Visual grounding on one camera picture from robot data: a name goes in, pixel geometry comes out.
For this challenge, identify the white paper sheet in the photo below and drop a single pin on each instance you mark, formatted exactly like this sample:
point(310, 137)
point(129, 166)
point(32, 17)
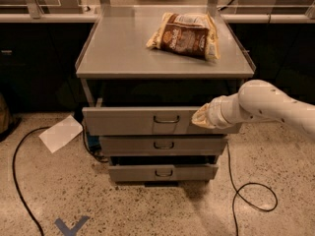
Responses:
point(61, 134)

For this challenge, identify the grey counter rail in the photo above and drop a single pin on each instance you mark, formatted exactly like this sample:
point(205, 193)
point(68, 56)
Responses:
point(156, 12)

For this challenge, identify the black top drawer handle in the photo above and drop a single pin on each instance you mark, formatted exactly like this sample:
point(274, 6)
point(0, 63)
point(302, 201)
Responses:
point(167, 120)

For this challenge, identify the grey middle drawer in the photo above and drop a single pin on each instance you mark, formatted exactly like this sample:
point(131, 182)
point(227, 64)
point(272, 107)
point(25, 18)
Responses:
point(163, 145)

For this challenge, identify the grey bottom drawer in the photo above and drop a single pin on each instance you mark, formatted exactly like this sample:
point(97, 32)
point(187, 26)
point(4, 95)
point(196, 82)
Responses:
point(150, 173)

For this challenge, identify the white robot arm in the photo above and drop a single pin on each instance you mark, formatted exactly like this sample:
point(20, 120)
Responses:
point(257, 101)

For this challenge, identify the brown yellow snack bag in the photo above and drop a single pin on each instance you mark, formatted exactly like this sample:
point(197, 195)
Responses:
point(188, 34)

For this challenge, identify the grey drawer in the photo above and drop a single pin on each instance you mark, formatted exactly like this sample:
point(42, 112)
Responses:
point(125, 121)
point(163, 145)
point(150, 173)

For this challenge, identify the grey top drawer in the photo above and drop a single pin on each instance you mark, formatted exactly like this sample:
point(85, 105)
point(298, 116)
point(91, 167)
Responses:
point(125, 121)

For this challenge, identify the tan covered gripper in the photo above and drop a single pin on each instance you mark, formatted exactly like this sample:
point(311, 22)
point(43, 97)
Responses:
point(214, 114)

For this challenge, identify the grey metal drawer cabinet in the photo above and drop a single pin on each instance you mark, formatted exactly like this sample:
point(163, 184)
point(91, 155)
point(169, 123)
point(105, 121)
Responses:
point(118, 70)

